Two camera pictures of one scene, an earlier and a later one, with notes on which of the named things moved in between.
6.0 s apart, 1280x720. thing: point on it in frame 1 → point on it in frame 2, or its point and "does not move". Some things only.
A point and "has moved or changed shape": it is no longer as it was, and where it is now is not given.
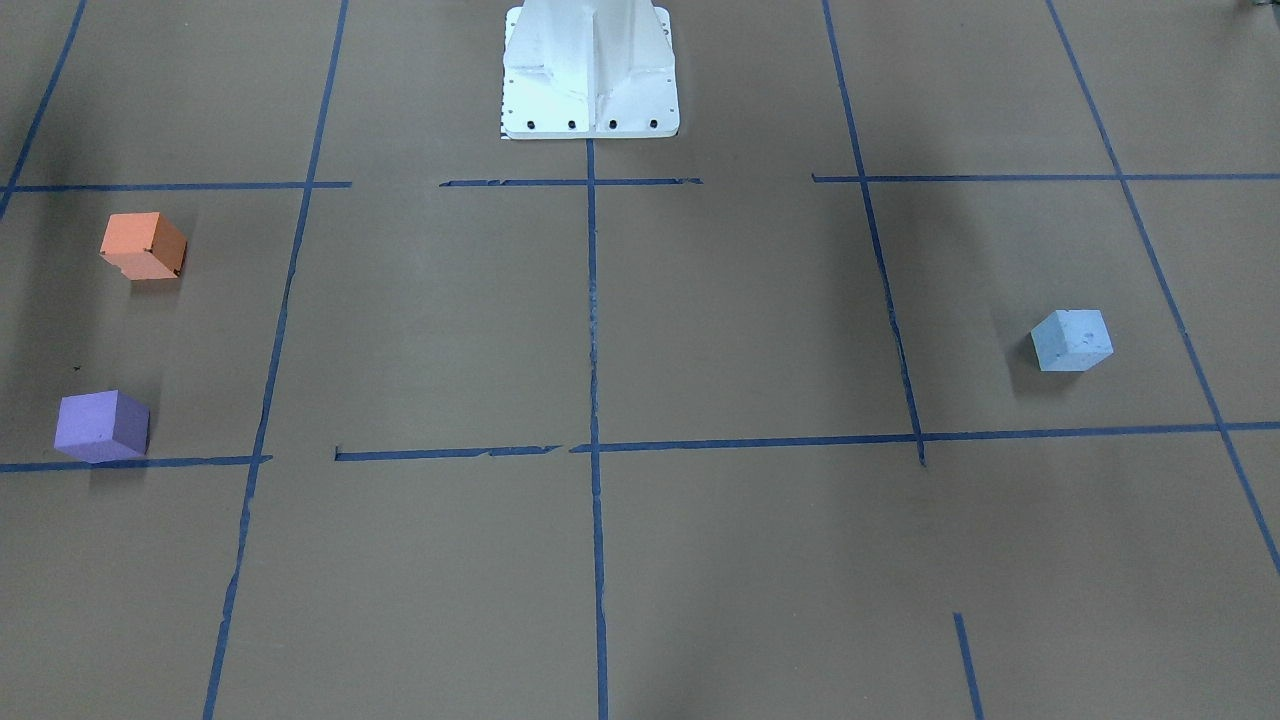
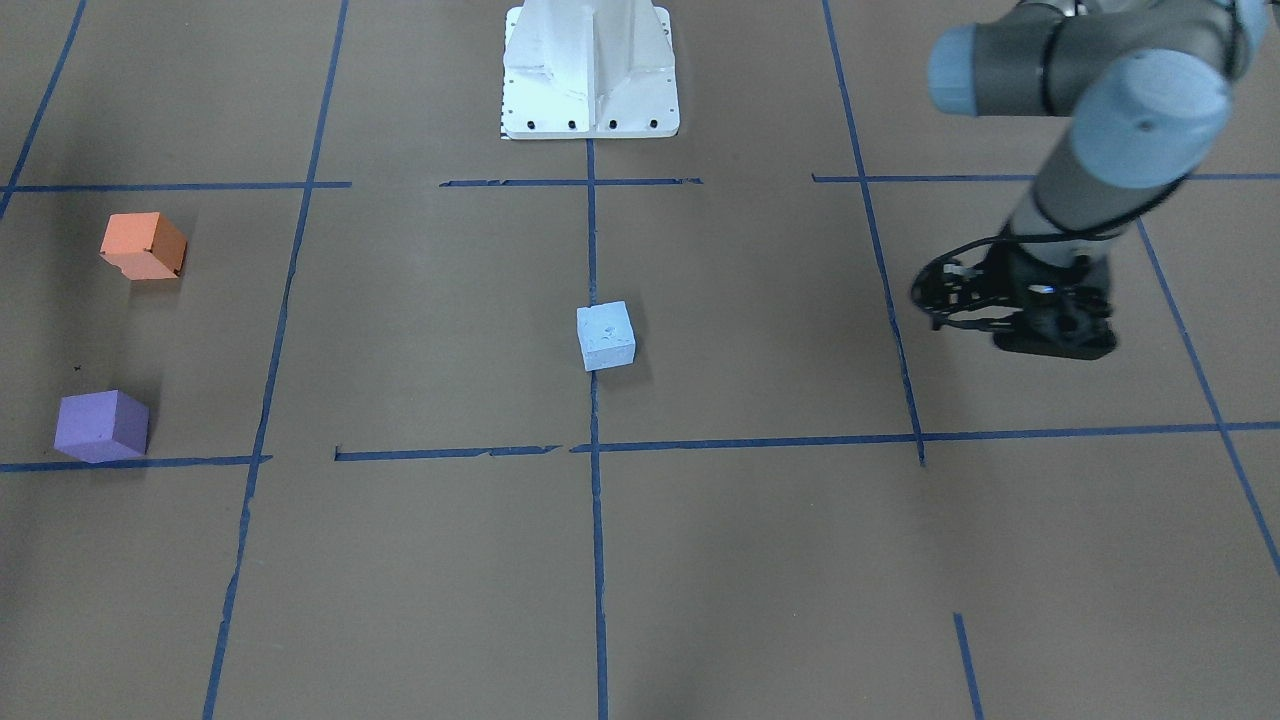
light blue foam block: (1071, 340) has moved or changed shape
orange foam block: (145, 245) does not move
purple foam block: (102, 426) does not move
